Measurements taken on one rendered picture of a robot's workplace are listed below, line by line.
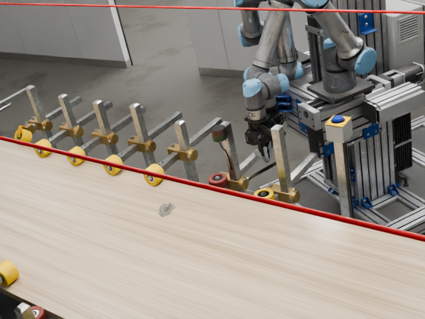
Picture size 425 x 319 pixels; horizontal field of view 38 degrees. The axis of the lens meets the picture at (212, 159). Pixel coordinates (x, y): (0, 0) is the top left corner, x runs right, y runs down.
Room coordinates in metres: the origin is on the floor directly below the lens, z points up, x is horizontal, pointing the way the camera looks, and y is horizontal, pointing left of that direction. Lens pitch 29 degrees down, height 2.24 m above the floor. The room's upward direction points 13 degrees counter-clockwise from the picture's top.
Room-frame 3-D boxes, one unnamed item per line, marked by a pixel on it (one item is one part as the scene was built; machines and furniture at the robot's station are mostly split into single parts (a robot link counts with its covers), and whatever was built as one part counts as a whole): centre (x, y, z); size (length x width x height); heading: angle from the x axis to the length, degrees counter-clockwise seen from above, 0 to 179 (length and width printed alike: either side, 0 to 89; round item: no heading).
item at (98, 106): (2.73, 0.48, 0.91); 0.04 x 0.04 x 0.48; 48
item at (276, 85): (2.27, -0.30, 1.24); 0.11 x 0.11 x 0.08; 23
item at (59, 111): (3.19, 0.79, 0.94); 0.37 x 0.03 x 0.03; 138
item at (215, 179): (2.20, 0.00, 0.85); 0.08 x 0.08 x 0.11
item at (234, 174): (2.23, -0.08, 0.90); 0.04 x 0.04 x 0.48; 48
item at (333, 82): (2.55, -0.64, 1.09); 0.15 x 0.15 x 0.10
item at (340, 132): (1.89, -0.46, 1.18); 0.07 x 0.07 x 0.08; 48
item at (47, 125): (3.08, 0.86, 0.94); 0.14 x 0.06 x 0.05; 48
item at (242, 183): (2.24, -0.06, 0.84); 0.14 x 0.06 x 0.05; 48
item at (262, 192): (2.01, -0.17, 0.85); 0.08 x 0.08 x 0.11
